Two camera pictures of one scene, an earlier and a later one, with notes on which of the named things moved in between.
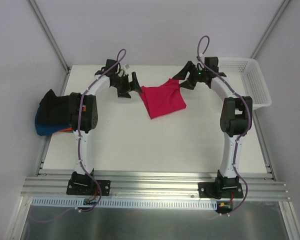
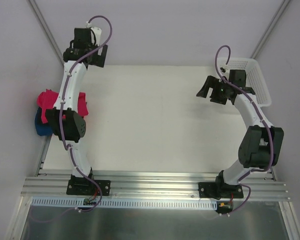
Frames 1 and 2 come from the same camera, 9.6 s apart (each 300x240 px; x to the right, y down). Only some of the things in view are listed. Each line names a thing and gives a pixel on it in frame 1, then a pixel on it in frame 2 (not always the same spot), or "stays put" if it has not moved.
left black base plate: [88, 187] stays put
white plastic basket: [246, 76] stays put
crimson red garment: [163, 100] to [46, 99]
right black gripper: [190, 78] to [215, 90]
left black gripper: [126, 86] to [100, 56]
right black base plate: [219, 190] stays put
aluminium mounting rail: [256, 185] stays put
